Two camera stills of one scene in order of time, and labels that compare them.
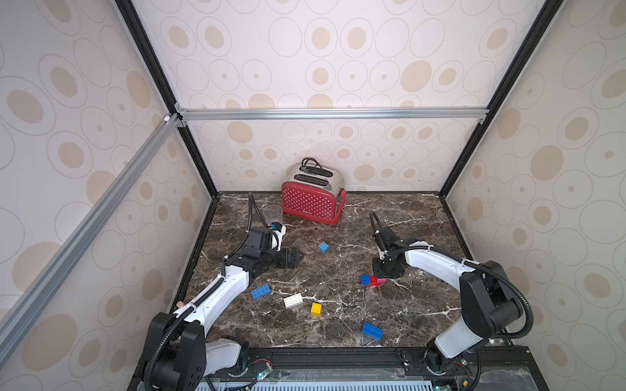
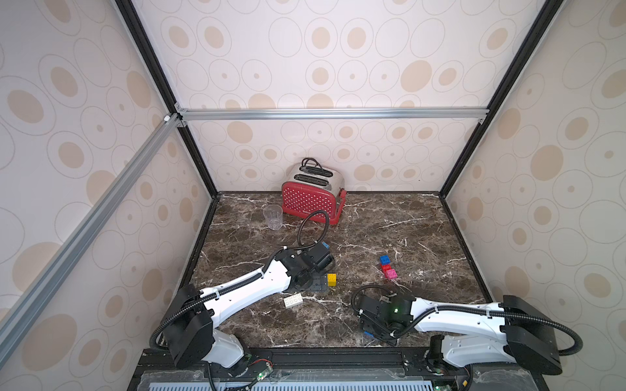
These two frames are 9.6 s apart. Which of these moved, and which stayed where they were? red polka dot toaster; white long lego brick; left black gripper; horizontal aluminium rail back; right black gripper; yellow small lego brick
Moved: left black gripper; right black gripper; yellow small lego brick
Stayed: white long lego brick; horizontal aluminium rail back; red polka dot toaster
